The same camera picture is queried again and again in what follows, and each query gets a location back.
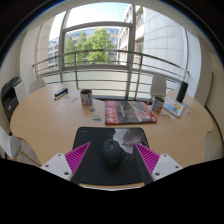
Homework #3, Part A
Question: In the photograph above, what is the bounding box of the metal balcony railing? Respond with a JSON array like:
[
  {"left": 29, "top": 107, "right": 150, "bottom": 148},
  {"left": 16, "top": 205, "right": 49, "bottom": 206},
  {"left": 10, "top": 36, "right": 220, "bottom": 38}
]
[{"left": 32, "top": 49, "right": 189, "bottom": 101}]

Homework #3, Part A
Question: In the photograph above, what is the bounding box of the white blue booklet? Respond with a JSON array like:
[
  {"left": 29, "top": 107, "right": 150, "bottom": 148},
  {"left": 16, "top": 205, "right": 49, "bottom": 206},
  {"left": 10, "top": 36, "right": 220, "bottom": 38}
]
[{"left": 162, "top": 95, "right": 186, "bottom": 118}]

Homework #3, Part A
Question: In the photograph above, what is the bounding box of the black printer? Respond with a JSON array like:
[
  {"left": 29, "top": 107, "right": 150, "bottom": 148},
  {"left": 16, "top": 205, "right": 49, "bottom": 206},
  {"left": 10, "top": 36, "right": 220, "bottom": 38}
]
[{"left": 0, "top": 76, "right": 23, "bottom": 121}]

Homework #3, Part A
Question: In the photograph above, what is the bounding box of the black cylinder speaker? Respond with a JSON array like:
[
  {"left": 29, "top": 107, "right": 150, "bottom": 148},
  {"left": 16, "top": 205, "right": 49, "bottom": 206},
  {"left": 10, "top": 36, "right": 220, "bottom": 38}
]
[{"left": 175, "top": 80, "right": 189, "bottom": 104}]

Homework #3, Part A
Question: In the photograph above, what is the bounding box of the black computer mouse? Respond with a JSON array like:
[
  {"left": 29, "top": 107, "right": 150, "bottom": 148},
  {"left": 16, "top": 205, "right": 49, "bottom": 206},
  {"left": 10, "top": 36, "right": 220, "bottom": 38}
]
[{"left": 101, "top": 139, "right": 124, "bottom": 170}]

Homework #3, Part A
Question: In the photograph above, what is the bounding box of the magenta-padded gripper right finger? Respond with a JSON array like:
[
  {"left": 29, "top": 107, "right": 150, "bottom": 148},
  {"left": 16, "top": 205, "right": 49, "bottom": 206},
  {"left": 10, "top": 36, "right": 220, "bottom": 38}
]
[{"left": 133, "top": 143, "right": 184, "bottom": 185}]

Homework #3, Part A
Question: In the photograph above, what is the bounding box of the white chair with wooden legs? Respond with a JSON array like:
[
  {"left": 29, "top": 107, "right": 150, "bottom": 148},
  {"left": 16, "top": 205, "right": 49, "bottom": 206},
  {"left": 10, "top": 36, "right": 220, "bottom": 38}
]
[{"left": 0, "top": 125, "right": 43, "bottom": 167}]

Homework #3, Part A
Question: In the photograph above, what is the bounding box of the red magazine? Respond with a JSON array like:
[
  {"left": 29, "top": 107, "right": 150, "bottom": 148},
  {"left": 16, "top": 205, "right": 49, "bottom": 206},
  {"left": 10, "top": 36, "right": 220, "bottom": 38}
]
[{"left": 104, "top": 99, "right": 158, "bottom": 126}]

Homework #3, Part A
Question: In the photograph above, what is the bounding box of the blue black small box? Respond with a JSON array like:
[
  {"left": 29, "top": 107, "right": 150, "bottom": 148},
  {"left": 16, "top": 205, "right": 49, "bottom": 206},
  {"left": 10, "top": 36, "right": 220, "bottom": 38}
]
[{"left": 53, "top": 87, "right": 69, "bottom": 101}]

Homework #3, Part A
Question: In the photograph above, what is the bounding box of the black printed mouse pad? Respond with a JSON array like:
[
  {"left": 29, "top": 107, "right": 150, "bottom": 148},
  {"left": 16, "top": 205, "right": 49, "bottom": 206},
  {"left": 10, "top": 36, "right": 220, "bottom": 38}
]
[{"left": 71, "top": 126, "right": 150, "bottom": 187}]

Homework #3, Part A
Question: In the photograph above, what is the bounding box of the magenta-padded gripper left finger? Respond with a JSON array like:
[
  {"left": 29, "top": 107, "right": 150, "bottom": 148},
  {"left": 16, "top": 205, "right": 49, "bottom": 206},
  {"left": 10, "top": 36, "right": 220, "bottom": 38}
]
[{"left": 40, "top": 142, "right": 92, "bottom": 185}]

